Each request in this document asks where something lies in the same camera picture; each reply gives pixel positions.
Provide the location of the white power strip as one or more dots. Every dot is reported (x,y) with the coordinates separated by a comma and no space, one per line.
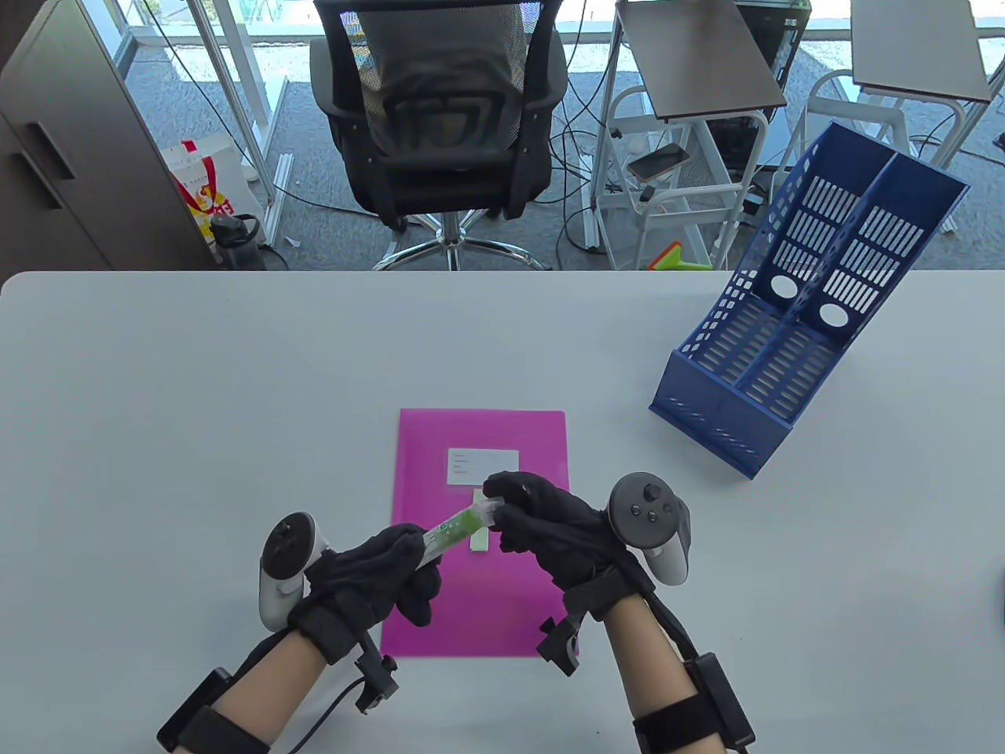
(592,229)

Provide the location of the pink L-shaped folder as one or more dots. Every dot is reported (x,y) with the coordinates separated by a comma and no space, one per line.
(487,613)

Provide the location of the black wrist sensor box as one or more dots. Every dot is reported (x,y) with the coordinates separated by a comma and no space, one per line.
(192,707)
(718,699)

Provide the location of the black smartphone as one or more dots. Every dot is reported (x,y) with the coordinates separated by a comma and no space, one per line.
(658,162)

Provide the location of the person's left hand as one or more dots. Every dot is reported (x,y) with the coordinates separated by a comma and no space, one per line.
(369,581)

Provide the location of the white rolling cart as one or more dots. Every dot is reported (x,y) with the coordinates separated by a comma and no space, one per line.
(707,196)

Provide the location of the black mesh office chair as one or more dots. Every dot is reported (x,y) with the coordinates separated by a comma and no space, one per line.
(440,169)

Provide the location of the black water bottle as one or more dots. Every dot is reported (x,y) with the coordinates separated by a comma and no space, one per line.
(235,243)

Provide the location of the green glue stick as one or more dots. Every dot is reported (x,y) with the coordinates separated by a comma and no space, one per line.
(451,530)

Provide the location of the red and white shopping bag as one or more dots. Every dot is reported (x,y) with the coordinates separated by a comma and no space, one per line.
(206,188)

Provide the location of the black computer tower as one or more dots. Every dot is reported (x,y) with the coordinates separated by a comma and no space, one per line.
(785,39)

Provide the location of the brown-top side table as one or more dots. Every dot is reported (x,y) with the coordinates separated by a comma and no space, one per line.
(699,63)
(919,47)

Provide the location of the green and red plastic tool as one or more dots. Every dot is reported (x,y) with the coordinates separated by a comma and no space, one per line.
(677,261)

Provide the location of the person's right hand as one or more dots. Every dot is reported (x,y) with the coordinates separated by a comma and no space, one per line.
(565,542)

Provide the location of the blue plastic file rack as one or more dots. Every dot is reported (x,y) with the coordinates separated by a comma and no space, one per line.
(722,428)

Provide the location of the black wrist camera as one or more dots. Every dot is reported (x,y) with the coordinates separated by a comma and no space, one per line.
(561,648)
(375,682)

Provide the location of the pad of green sticky notes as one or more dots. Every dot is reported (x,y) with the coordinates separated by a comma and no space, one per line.
(479,540)

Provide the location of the black handheld controller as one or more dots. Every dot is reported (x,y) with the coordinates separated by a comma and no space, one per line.
(648,510)
(283,558)

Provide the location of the white metal table frame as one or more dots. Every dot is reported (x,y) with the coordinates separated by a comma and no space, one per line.
(276,196)

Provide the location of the tall storage cabinet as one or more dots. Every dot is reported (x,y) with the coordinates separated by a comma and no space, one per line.
(78,157)

